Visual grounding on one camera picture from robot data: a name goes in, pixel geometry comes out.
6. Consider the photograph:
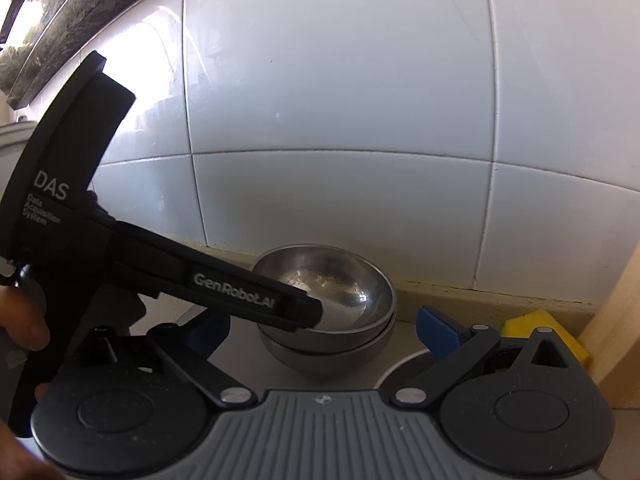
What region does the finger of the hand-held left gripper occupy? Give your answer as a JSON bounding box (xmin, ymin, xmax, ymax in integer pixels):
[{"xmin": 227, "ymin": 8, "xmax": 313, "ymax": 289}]
[{"xmin": 107, "ymin": 220, "xmax": 324, "ymax": 334}]

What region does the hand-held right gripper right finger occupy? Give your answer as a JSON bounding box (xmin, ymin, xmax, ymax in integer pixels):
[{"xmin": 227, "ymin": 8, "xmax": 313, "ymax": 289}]
[{"xmin": 390, "ymin": 306, "xmax": 586, "ymax": 406}]

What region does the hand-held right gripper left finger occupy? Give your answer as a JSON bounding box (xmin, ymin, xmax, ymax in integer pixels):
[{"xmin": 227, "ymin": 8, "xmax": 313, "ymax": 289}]
[{"xmin": 62, "ymin": 311, "xmax": 257, "ymax": 407}]

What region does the white floral plate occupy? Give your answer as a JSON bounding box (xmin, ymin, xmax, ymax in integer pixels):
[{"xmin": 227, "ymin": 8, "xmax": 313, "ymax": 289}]
[{"xmin": 375, "ymin": 350, "xmax": 437, "ymax": 392}]

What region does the stainless steel bowl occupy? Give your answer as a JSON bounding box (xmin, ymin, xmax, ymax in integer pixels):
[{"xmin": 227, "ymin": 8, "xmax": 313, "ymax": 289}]
[
  {"xmin": 257, "ymin": 310, "xmax": 397, "ymax": 375},
  {"xmin": 252, "ymin": 244, "xmax": 397, "ymax": 336}
]

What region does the person's left forearm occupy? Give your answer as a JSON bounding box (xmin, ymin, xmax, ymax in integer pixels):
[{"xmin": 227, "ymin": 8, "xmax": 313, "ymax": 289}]
[{"xmin": 0, "ymin": 420, "xmax": 66, "ymax": 480}]

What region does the person's left hand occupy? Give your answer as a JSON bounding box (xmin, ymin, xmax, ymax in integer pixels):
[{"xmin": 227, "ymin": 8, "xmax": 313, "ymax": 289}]
[{"xmin": 0, "ymin": 284, "xmax": 52, "ymax": 352}]

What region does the aluminium cooking pot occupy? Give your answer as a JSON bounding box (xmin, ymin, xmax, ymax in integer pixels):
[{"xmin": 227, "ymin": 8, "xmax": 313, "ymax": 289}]
[{"xmin": 0, "ymin": 117, "xmax": 38, "ymax": 196}]

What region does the yellow sponge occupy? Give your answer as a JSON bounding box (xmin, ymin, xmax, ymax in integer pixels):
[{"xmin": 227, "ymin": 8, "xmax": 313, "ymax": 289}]
[{"xmin": 501, "ymin": 310, "xmax": 592, "ymax": 367}]

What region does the black range hood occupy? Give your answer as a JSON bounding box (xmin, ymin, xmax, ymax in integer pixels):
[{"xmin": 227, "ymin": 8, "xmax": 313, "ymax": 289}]
[{"xmin": 0, "ymin": 0, "xmax": 187, "ymax": 111}]

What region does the wooden knife block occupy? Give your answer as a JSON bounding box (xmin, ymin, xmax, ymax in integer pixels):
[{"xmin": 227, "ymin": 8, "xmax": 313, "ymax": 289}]
[{"xmin": 581, "ymin": 237, "xmax": 640, "ymax": 411}]

